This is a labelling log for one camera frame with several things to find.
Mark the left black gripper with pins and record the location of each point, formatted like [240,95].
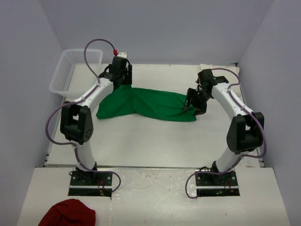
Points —
[127,80]

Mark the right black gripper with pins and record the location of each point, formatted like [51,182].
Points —
[201,109]

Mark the green t shirt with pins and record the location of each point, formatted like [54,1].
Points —
[155,104]

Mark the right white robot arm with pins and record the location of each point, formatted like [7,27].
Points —
[245,133]

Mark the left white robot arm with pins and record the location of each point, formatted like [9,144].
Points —
[76,119]

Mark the folded white t shirt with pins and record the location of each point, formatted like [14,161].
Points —
[229,76]

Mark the white plastic basket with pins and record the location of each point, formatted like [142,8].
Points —
[73,76]

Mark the red t shirt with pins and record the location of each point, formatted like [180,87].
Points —
[71,212]

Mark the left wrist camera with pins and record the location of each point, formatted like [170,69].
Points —
[120,54]

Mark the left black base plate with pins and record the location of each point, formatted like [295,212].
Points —
[84,183]

